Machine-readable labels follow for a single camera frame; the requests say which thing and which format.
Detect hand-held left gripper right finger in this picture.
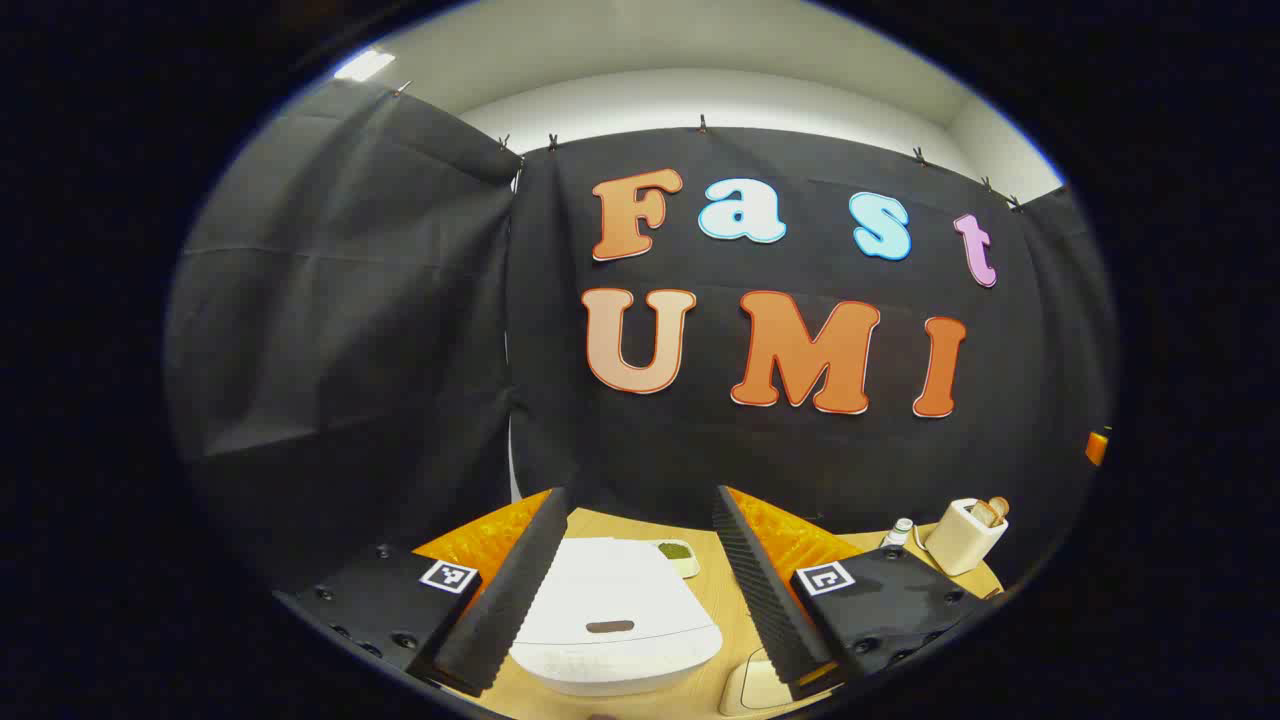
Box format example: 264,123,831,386
712,485,1001,701

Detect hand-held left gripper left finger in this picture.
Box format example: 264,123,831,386
275,487,573,699

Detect white rice cooker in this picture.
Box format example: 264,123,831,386
508,537,724,698

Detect divided white seasoning dish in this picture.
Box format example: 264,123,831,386
650,540,701,579

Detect black backdrop cloth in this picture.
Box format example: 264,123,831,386
165,78,1119,591

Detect ceiling light panel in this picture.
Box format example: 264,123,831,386
333,48,397,83

